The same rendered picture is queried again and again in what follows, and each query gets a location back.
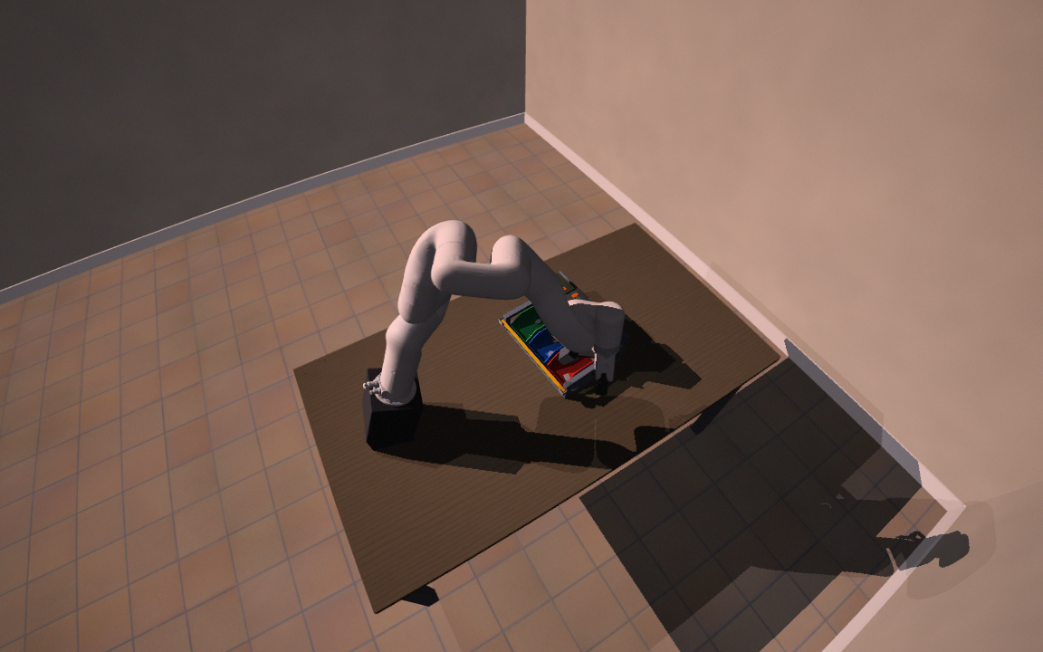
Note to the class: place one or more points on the yellow bar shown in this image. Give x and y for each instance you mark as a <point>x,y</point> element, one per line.
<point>532,355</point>

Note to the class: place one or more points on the olive green case with orange latches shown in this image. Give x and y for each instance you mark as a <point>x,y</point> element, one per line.
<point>566,285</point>

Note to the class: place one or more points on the dark grey metal shelf rack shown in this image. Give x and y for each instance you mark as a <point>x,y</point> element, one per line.
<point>584,377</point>

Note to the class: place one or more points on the blue bin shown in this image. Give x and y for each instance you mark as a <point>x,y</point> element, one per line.
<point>541,344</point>

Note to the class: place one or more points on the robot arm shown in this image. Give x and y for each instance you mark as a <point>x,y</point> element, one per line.
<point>507,277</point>

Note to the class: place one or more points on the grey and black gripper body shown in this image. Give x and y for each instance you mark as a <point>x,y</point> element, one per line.
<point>603,365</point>

